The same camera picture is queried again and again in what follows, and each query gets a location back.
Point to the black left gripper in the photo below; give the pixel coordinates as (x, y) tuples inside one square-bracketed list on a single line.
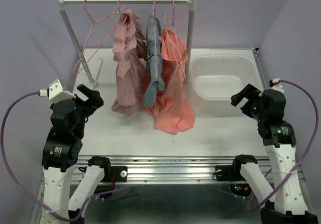
[(94, 101)]

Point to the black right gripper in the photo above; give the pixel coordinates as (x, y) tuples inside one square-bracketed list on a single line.
[(250, 92)]

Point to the dusty pink ruffled dress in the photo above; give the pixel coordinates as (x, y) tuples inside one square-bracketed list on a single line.
[(130, 70)]

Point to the blue denim skirt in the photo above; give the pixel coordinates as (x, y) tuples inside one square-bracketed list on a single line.
[(149, 97)]

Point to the salmon orange skirt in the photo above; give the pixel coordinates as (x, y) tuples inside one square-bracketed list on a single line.
[(172, 111)]

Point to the pink wire hanger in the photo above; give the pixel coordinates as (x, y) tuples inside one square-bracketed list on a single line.
[(77, 69), (155, 43), (122, 29), (180, 61)]

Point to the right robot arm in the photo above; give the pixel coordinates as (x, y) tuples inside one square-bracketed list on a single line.
[(283, 202)]

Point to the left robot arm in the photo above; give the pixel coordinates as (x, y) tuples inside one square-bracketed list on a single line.
[(60, 155)]

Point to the white plastic basket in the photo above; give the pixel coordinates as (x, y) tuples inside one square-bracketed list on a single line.
[(214, 78)]

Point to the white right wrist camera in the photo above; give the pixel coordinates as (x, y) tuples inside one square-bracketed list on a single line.
[(275, 84)]

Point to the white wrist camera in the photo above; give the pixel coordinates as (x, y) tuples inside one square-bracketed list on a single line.
[(275, 84), (56, 92)]

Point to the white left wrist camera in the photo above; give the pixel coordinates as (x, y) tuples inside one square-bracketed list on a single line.
[(56, 92)]

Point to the empty pink wire hanger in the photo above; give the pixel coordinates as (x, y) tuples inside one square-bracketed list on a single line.
[(77, 69)]

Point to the aluminium mounting rail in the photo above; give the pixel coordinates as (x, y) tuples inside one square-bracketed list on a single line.
[(167, 170)]

